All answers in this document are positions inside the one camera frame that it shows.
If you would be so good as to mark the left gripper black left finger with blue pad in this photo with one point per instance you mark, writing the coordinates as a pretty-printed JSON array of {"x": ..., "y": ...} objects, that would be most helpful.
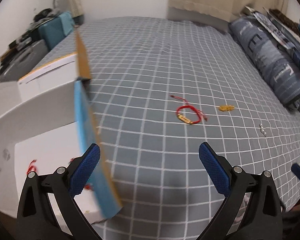
[{"x": 36, "y": 218}]

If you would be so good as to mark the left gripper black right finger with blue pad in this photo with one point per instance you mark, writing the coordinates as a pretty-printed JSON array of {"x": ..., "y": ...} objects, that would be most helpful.
[{"x": 262, "y": 218}]

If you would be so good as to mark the red cord bracelet gold tube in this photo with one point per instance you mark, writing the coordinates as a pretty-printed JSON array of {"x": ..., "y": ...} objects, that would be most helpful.
[{"x": 33, "y": 168}]

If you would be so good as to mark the red cord bracelet gold plate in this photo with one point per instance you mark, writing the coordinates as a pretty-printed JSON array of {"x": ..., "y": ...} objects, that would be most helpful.
[{"x": 187, "y": 113}]

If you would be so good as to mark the blue yellow cardboard box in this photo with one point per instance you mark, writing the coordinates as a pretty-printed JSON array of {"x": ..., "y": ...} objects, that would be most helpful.
[{"x": 54, "y": 123}]

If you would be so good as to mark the blue grey lettered pillow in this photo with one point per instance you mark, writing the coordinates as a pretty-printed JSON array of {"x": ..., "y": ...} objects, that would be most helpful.
[{"x": 272, "y": 61}]

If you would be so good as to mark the patterned folded quilt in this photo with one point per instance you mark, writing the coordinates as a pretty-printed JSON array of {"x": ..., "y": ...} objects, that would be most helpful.
[{"x": 281, "y": 33}]

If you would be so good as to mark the grey suitcase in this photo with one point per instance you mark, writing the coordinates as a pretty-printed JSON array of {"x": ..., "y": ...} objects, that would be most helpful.
[{"x": 22, "y": 62}]

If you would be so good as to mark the grey checked bed sheet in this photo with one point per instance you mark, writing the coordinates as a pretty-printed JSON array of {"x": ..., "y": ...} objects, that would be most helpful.
[{"x": 136, "y": 63}]

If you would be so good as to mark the teal suitcase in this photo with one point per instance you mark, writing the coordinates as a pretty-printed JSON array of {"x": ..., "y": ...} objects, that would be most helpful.
[{"x": 55, "y": 30}]

